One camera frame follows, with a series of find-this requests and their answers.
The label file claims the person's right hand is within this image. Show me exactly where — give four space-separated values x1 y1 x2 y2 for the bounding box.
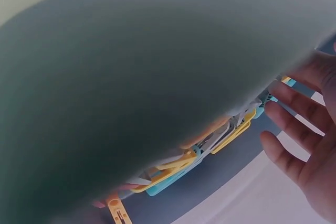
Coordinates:
260 48 336 224

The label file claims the person's left hand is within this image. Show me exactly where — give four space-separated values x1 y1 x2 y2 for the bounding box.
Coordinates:
180 115 229 149

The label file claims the dark green cloth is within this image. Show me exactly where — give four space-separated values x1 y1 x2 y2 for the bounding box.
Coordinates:
0 0 336 224

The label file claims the pile of coloured clothes pegs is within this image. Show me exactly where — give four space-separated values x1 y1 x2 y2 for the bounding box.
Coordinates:
104 74 294 224

